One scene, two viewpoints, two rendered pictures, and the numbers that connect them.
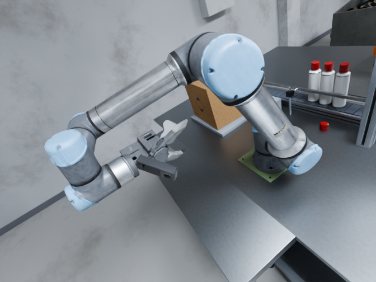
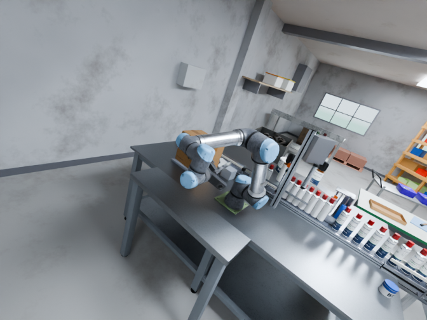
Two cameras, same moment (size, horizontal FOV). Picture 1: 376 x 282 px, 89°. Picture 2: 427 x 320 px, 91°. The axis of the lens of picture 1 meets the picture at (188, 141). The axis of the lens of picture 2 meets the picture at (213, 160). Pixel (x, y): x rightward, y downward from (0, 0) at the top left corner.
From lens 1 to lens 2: 0.81 m
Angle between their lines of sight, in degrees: 38
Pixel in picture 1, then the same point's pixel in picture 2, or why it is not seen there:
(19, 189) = not seen: outside the picture
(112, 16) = (110, 34)
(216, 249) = (212, 242)
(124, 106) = (216, 143)
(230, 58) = (272, 148)
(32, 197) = not seen: outside the picture
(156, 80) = (232, 138)
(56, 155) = (209, 155)
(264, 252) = (237, 245)
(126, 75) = (90, 87)
